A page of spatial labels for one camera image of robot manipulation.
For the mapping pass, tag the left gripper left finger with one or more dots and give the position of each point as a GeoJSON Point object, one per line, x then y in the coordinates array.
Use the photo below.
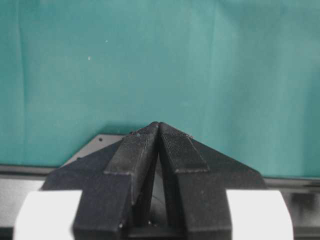
{"type": "Point", "coordinates": [111, 180]}

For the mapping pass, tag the green table cloth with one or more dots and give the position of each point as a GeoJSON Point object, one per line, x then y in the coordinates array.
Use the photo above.
{"type": "Point", "coordinates": [240, 76]}

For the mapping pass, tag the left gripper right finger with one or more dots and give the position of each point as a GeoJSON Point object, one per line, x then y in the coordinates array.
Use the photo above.
{"type": "Point", "coordinates": [195, 180]}

